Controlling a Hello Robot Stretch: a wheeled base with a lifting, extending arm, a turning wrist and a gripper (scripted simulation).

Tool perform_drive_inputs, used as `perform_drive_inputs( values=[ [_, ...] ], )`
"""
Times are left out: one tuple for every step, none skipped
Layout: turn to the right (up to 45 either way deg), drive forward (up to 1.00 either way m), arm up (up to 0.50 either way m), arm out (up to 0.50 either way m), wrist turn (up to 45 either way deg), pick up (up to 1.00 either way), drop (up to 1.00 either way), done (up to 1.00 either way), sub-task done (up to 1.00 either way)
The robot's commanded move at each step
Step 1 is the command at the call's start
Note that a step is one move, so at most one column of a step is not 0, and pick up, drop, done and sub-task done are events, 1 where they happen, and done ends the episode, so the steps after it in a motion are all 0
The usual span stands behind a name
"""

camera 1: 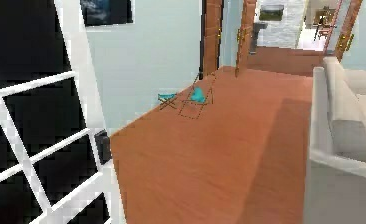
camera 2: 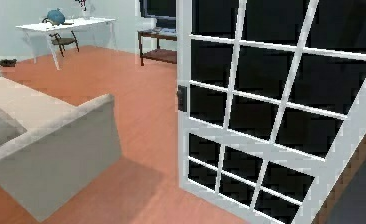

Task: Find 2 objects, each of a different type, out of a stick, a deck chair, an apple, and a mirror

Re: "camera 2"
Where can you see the blue globe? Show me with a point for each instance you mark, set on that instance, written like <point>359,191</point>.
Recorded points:
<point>55,16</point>

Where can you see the grey sofa cushion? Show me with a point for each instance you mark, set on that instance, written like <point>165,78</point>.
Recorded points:
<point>2,128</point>

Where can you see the white desk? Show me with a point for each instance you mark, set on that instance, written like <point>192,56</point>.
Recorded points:
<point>81,24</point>

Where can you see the black television set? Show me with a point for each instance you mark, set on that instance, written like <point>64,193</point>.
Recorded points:
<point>159,10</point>

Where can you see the dark wooden chair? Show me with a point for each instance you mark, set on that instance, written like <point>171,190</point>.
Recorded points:
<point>64,41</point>

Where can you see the beige sofa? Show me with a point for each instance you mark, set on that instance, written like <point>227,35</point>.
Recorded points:
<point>57,156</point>

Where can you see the white vase with dark plant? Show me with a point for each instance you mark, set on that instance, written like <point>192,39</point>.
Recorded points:
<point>84,8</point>

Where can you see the black object on floor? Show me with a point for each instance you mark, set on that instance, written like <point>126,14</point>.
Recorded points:
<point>7,62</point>

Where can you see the white glass-paned door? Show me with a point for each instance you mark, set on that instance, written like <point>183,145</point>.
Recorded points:
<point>351,140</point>

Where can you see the dark brown console table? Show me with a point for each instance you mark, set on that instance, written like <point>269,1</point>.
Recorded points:
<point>157,53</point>

